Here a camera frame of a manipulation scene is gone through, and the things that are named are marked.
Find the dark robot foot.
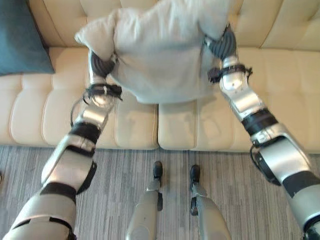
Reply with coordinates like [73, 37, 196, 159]
[152, 161, 164, 180]
[190, 164, 201, 183]

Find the silver left robot leg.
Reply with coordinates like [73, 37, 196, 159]
[125, 177, 163, 240]

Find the silver right robot leg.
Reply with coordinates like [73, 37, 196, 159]
[189, 180, 232, 240]

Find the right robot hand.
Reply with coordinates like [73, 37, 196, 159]
[202, 22, 238, 61]

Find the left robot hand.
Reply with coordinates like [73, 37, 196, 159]
[88, 50, 119, 79]

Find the teal blue cushion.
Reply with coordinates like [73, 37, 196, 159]
[0, 0, 55, 77]

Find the cream leather sofa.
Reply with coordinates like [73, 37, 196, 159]
[0, 0, 320, 153]

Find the dark right robot foot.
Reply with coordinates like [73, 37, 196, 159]
[190, 164, 201, 183]

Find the light grey cushion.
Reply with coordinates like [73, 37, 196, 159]
[74, 0, 232, 105]

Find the dark left robot foot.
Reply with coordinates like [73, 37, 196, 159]
[152, 161, 164, 180]

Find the silver robot leg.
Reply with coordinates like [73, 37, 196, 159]
[125, 177, 163, 240]
[189, 180, 232, 240]

